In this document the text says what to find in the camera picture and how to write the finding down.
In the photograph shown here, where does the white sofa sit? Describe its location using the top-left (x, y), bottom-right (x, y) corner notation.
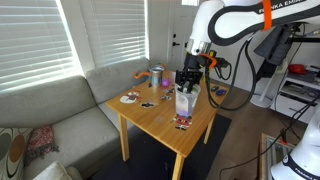
top-left (32, 161), bottom-right (83, 180)

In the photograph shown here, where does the white door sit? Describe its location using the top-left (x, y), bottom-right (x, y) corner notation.
top-left (168, 0), bottom-right (204, 71)

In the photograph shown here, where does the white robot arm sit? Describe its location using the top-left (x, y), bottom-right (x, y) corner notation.
top-left (175, 0), bottom-right (320, 92)

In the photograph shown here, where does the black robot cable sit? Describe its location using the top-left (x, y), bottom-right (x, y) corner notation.
top-left (203, 23), bottom-right (320, 180)

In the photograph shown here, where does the dark hanging jacket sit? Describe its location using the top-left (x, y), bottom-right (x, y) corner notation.
top-left (254, 25), bottom-right (292, 81)

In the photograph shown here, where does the orange plush octopus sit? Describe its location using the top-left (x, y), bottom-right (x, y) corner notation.
top-left (133, 64), bottom-right (165, 79)

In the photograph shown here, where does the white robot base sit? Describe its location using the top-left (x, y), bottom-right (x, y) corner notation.
top-left (271, 105), bottom-right (320, 180)

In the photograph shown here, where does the wooden side table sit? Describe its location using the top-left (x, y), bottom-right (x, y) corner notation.
top-left (106, 81), bottom-right (218, 180)

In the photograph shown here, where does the grey sofa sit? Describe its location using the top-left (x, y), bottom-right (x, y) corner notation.
top-left (0, 59), bottom-right (149, 180)

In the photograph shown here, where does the red patterned cloth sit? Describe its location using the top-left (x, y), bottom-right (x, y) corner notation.
top-left (24, 125), bottom-right (59, 166)

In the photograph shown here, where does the metal tumbler cup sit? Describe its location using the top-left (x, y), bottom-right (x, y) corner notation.
top-left (149, 65), bottom-right (164, 86)

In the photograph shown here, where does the white shelf unit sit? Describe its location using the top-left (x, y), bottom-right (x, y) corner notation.
top-left (271, 71), bottom-right (320, 117)

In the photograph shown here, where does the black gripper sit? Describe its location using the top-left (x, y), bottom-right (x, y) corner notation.
top-left (175, 53), bottom-right (217, 93)

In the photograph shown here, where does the purple ball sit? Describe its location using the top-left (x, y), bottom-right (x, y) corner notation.
top-left (162, 79), bottom-right (170, 87)

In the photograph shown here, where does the patterned cushion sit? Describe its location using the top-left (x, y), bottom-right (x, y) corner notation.
top-left (0, 128), bottom-right (32, 180)

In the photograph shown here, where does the snowman sticker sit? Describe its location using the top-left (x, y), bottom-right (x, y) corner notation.
top-left (120, 90), bottom-right (141, 104)

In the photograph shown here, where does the black remote key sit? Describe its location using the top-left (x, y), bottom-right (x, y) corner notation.
top-left (211, 86), bottom-right (219, 92)

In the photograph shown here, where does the dark blue rug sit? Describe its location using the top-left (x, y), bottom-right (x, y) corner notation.
top-left (92, 115), bottom-right (231, 180)

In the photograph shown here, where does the blue toy car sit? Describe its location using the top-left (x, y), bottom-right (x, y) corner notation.
top-left (216, 89), bottom-right (226, 96)

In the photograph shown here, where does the red bowl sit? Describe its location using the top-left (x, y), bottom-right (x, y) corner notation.
top-left (288, 64), bottom-right (307, 75)

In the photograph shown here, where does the clear plastic bucket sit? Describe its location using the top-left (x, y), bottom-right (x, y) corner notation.
top-left (175, 85), bottom-right (201, 117)

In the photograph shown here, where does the santa sticker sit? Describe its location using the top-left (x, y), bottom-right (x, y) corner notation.
top-left (173, 115), bottom-right (192, 130)

